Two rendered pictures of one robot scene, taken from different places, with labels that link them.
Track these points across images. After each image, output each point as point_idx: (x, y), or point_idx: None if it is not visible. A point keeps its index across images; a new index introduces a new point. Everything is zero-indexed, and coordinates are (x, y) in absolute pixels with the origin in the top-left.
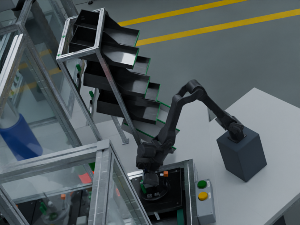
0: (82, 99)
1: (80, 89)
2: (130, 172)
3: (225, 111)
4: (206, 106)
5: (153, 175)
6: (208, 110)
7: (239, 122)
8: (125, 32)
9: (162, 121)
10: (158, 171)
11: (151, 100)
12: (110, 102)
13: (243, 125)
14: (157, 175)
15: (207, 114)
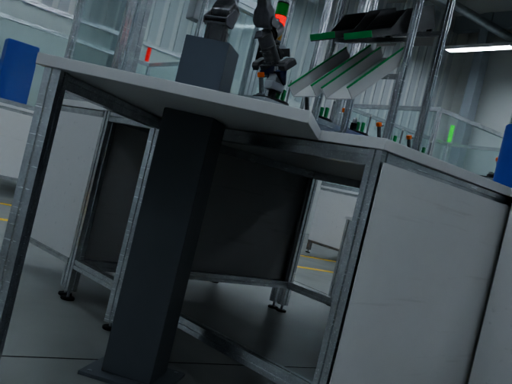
0: (373, 3)
1: (392, 1)
2: (324, 120)
3: (232, 1)
4: (358, 135)
5: (260, 60)
6: (353, 142)
7: (212, 15)
8: None
9: (337, 75)
10: (263, 63)
11: (345, 30)
12: (357, 13)
13: (204, 14)
14: (271, 82)
15: (340, 132)
